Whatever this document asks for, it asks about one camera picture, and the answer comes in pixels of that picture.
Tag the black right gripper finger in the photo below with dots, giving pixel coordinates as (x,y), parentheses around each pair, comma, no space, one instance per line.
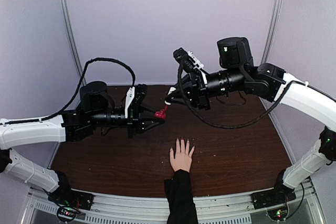
(179,100)
(186,85)

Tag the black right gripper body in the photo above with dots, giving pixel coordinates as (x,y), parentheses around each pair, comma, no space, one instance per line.
(201,95)

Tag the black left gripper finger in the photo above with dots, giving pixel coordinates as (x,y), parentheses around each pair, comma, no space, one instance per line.
(146,111)
(148,124)

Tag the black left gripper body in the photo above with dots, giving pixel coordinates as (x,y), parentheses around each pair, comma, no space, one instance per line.
(132,120)

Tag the red nail polish bottle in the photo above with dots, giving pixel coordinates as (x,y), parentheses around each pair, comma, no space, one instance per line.
(160,114)

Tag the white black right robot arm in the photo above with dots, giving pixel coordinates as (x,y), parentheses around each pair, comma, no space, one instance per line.
(274,84)

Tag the black sleeved forearm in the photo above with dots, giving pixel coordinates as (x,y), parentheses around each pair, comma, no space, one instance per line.
(178,191)

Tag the mannequin hand with long nails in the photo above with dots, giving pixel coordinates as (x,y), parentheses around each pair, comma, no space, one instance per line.
(181,156)

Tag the left round circuit board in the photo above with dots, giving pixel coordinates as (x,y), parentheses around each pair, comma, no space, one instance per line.
(67,214)

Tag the round circuit board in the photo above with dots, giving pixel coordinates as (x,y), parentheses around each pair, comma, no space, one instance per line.
(67,214)
(278,214)

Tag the right round circuit board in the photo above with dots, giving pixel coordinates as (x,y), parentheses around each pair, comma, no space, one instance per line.
(278,214)

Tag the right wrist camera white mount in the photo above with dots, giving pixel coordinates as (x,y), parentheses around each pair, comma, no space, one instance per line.
(188,62)

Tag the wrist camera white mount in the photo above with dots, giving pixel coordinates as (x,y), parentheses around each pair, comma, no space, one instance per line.
(188,62)
(134,97)

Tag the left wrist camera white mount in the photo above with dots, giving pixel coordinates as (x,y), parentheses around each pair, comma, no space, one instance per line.
(134,97)

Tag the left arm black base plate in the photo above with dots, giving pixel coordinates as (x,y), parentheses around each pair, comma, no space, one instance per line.
(71,198)

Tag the right aluminium corner post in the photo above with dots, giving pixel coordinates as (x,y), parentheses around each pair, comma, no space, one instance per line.
(276,10)

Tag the aluminium corner post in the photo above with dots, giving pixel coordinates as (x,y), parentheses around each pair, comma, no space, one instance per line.
(276,10)
(71,37)

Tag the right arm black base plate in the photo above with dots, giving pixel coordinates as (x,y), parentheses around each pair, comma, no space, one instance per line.
(272,197)

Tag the aluminium front frame rail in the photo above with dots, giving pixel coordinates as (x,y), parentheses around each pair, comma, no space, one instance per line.
(235,208)

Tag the left aluminium corner post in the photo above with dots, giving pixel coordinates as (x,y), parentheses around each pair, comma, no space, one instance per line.
(71,37)

